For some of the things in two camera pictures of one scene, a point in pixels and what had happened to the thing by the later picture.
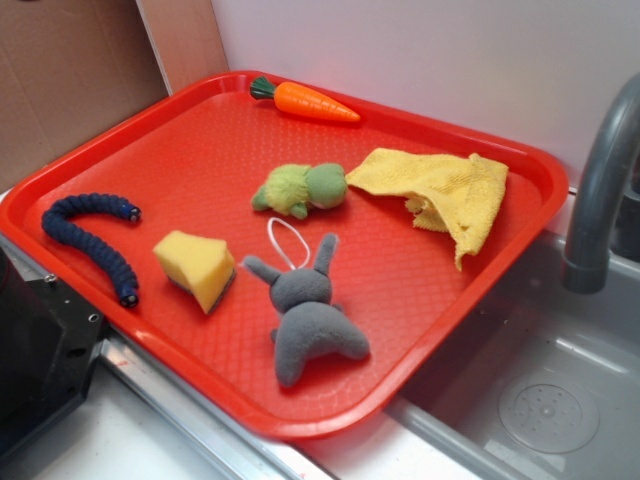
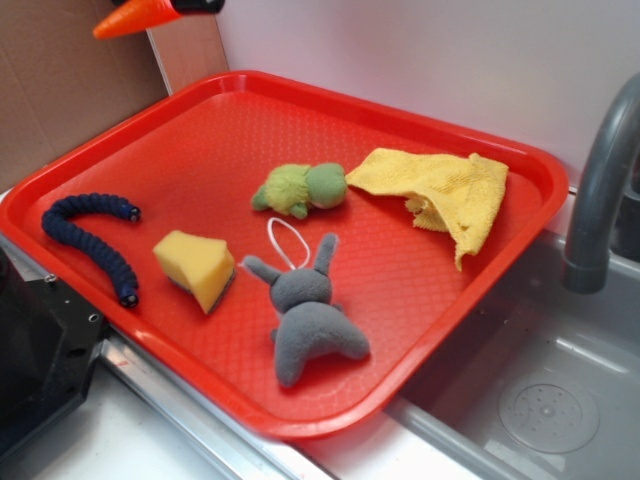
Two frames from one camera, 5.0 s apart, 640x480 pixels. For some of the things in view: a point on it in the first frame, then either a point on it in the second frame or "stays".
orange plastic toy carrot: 296,98 to 136,15
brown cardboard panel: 69,69 stays
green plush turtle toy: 291,188 stays
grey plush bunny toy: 309,319 stays
